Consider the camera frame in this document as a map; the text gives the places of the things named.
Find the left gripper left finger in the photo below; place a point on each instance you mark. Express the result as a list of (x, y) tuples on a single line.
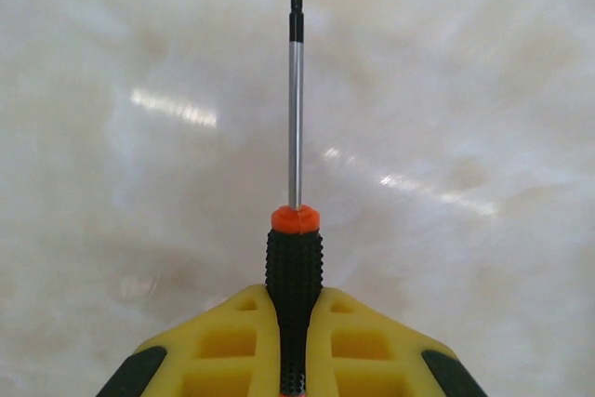
[(223, 346)]

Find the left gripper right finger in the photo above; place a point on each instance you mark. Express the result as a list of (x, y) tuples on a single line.
[(372, 346)]

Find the black orange precision screwdriver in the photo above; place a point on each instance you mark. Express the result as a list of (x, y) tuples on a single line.
[(294, 257)]

